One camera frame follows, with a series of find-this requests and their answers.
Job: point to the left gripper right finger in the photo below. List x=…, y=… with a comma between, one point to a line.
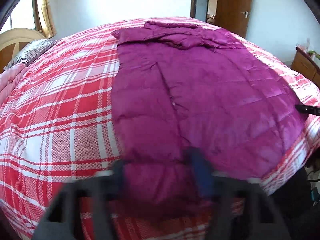
x=242, y=210

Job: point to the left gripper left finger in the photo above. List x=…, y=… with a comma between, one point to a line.
x=62, y=219

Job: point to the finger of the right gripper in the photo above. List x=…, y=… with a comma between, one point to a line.
x=305, y=109

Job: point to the magenta puffer down jacket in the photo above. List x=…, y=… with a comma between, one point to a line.
x=181, y=88

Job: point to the wooden bedside cabinet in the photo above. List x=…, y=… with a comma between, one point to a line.
x=305, y=66

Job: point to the brown wooden door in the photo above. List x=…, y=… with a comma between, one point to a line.
x=229, y=16

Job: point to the pink floral quilt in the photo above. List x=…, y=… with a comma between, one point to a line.
x=9, y=80

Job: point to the blue striped pillow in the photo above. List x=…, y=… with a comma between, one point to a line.
x=31, y=52

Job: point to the cream wooden headboard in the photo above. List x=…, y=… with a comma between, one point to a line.
x=13, y=40

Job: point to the yellow curtain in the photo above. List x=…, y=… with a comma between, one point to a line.
x=48, y=26

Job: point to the silver door handle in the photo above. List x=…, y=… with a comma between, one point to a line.
x=245, y=13

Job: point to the window with metal frame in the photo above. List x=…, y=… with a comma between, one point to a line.
x=24, y=15

